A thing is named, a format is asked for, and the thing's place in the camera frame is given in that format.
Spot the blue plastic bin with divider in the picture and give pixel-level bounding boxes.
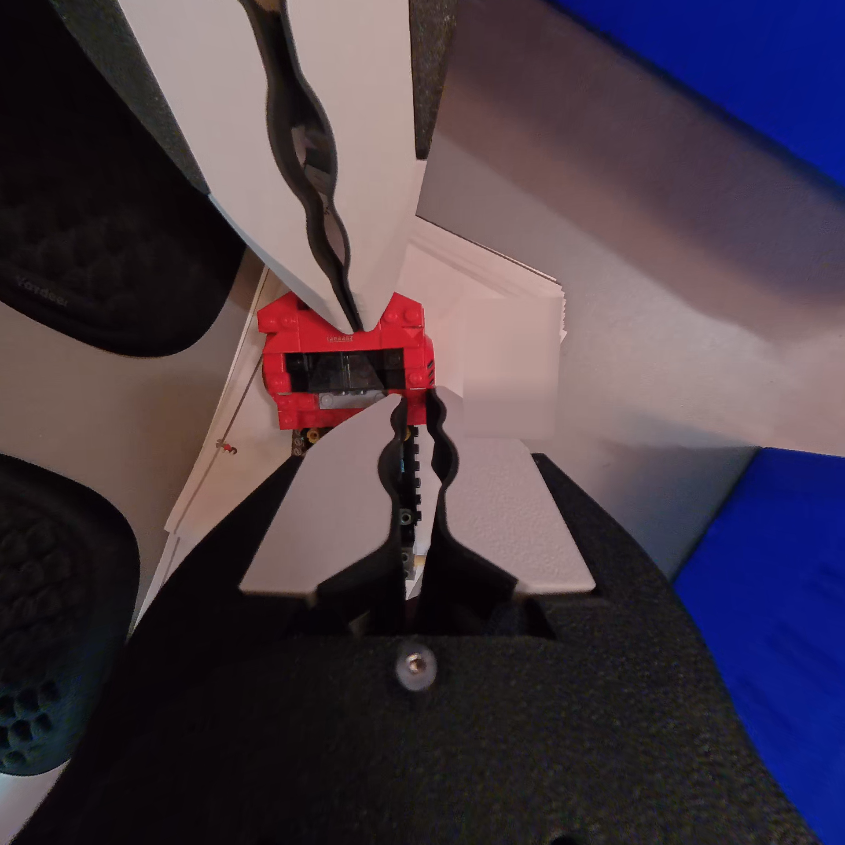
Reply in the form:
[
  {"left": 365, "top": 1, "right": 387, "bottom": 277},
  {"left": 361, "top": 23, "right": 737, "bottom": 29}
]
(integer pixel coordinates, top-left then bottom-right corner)
[{"left": 673, "top": 448, "right": 845, "bottom": 845}]

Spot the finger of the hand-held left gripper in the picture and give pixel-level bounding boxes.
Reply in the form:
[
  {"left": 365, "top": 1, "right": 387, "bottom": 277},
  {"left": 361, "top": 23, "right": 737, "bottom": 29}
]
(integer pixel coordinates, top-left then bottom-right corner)
[
  {"left": 121, "top": 0, "right": 364, "bottom": 335},
  {"left": 279, "top": 0, "right": 429, "bottom": 331}
]

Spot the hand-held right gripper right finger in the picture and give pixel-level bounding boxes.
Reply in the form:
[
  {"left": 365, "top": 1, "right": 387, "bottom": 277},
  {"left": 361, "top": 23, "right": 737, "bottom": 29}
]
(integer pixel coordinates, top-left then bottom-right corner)
[{"left": 416, "top": 388, "right": 598, "bottom": 627}]

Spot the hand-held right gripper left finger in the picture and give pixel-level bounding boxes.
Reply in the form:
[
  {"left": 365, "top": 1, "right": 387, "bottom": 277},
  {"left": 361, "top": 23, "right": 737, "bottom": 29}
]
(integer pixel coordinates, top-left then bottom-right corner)
[{"left": 238, "top": 393, "right": 410, "bottom": 631}]

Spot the red lego car body section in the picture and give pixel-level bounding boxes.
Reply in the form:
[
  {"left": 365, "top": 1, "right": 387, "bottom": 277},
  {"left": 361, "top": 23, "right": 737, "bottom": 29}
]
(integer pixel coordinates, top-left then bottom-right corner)
[{"left": 256, "top": 292, "right": 437, "bottom": 431}]

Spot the white instruction booklet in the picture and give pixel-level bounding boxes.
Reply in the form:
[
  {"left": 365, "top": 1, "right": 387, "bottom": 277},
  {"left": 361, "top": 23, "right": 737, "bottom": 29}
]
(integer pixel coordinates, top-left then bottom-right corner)
[{"left": 135, "top": 217, "right": 569, "bottom": 628}]

